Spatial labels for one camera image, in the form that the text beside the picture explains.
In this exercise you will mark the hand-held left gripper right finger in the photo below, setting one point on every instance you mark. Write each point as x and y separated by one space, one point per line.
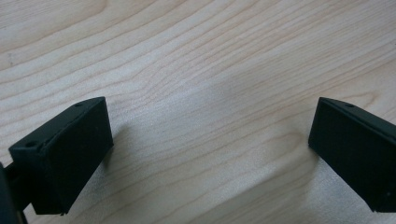
358 149

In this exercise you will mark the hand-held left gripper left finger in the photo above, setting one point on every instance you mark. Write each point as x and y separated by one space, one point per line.
62 155

